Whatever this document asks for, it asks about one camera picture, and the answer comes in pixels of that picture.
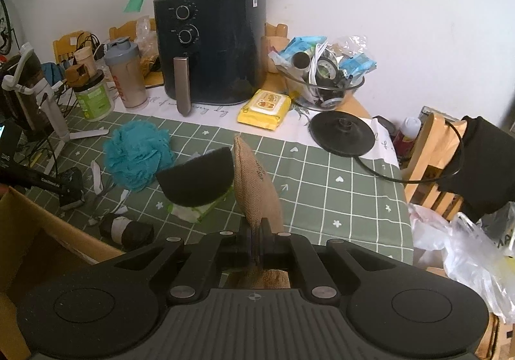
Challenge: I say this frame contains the teal bath loofah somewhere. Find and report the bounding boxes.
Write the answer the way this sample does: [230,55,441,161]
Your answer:
[103,120,175,192]

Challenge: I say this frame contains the clear plastic bag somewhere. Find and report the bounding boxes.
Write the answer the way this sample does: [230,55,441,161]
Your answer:
[408,204,514,324]

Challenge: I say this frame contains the black sock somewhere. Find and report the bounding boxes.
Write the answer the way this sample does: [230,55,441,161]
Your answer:
[99,214,155,251]

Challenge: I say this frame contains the black cloth on chair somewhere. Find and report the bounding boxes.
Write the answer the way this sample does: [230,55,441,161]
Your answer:
[437,116,515,221]

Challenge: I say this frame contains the brown burlap pouch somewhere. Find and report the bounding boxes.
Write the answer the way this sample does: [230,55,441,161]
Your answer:
[226,135,290,290]

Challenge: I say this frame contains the wooden chair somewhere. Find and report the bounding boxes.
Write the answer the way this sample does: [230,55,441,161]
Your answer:
[401,113,467,221]

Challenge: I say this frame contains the glass bowl with clutter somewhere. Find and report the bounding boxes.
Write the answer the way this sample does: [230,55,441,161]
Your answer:
[268,35,377,111]

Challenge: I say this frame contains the yellow wet wipes pack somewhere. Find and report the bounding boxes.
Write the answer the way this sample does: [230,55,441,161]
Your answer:
[237,89,292,131]

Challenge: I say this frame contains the black kettle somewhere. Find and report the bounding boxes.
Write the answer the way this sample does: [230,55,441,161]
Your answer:
[0,53,53,135]

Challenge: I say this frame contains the green baby wipes pack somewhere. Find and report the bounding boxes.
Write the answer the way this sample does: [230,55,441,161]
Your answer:
[167,187,233,224]

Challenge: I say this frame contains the grey lid shaker bottle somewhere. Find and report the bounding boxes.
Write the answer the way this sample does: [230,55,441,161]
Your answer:
[104,37,147,109]

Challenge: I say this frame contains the white gimbal tripod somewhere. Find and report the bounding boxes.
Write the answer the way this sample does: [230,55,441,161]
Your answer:
[1,42,109,174]

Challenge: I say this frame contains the black air fryer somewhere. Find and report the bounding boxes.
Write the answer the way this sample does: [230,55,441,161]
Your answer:
[154,0,266,116]

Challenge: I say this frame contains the black kettle base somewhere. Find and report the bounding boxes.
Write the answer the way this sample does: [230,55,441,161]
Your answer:
[309,111,375,158]

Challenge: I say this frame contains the black sponge pad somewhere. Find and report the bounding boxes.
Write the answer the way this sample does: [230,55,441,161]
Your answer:
[156,146,234,208]

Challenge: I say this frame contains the green label jar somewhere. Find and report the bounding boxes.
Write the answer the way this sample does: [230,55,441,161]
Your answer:
[72,70,114,121]

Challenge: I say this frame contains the cardboard box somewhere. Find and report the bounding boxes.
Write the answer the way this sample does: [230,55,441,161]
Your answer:
[0,188,122,359]

